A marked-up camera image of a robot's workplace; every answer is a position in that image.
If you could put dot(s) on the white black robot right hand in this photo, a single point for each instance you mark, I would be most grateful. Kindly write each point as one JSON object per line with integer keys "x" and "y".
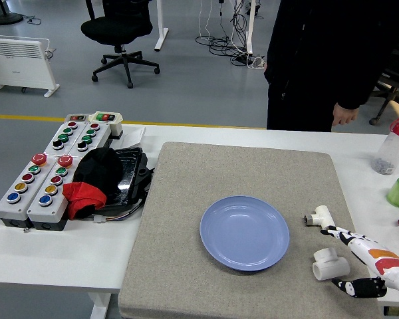
{"x": 382, "y": 262}

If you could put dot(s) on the person's left hand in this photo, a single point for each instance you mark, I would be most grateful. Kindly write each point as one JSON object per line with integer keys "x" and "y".
{"x": 345, "y": 114}

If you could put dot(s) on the large white pipe tee fitting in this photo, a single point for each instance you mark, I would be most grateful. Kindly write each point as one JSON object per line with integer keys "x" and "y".
{"x": 330, "y": 267}

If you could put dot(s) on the clear bottle red cap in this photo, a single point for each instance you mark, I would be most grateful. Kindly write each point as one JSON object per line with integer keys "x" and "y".
{"x": 390, "y": 149}

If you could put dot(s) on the small white tee metal thread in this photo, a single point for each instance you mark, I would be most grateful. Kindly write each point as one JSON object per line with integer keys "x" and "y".
{"x": 320, "y": 216}

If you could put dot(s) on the blue round plate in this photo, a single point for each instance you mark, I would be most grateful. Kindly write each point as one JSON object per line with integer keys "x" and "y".
{"x": 244, "y": 232}

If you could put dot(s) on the black rolling chair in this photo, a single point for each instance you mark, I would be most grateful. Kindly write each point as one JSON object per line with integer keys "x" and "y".
{"x": 385, "y": 99}

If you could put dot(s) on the person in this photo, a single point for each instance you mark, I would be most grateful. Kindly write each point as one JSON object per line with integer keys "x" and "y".
{"x": 319, "y": 50}

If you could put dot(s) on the green tape roll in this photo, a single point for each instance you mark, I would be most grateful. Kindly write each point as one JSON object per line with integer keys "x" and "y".
{"x": 398, "y": 192}

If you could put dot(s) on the white desk leg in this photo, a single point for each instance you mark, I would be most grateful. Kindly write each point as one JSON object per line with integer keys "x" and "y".
{"x": 160, "y": 33}
{"x": 250, "y": 30}

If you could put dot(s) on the grey-brown table mat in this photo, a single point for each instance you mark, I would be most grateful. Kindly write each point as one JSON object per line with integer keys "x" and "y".
{"x": 193, "y": 186}

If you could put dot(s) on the white paper sheet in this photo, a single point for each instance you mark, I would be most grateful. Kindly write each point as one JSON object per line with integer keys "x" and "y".
{"x": 133, "y": 138}

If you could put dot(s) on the black glossy tray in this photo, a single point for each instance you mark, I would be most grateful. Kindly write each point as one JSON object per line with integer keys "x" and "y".
{"x": 129, "y": 172}

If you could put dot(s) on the black office chair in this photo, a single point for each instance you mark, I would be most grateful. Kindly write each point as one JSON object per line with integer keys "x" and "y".
{"x": 116, "y": 30}

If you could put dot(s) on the black cloth cap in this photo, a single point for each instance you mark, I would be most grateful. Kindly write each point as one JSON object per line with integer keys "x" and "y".
{"x": 98, "y": 169}

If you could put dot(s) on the four-button control box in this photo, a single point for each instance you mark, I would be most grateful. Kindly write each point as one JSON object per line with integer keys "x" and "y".
{"x": 64, "y": 136}
{"x": 89, "y": 136}

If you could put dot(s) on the red cloth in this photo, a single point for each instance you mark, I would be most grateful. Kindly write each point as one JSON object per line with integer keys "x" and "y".
{"x": 83, "y": 199}

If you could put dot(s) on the white table leg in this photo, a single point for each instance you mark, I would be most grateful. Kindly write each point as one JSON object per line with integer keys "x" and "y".
{"x": 99, "y": 305}

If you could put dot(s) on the five-button control box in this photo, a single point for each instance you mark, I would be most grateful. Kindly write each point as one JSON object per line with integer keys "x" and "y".
{"x": 20, "y": 189}
{"x": 51, "y": 199}

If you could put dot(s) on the white panel heater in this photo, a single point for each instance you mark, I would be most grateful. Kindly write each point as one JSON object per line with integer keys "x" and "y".
{"x": 16, "y": 63}

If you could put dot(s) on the black round stand base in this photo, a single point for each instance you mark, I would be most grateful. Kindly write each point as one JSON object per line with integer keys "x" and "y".
{"x": 6, "y": 17}

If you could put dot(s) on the cream green-red switch box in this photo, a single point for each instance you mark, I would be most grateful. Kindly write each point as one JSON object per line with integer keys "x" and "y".
{"x": 108, "y": 119}

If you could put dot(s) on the small grey switch box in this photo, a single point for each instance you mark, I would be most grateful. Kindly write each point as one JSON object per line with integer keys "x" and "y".
{"x": 77, "y": 117}

